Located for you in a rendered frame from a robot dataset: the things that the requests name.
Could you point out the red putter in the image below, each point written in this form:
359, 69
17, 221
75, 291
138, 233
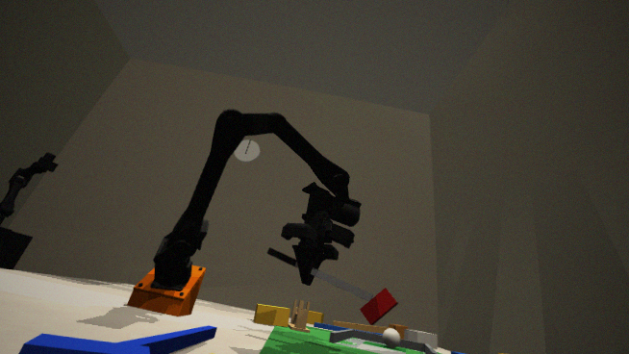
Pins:
373, 310

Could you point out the white ball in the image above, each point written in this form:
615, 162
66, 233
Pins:
391, 338

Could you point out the green flat mat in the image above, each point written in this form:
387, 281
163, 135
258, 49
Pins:
282, 340

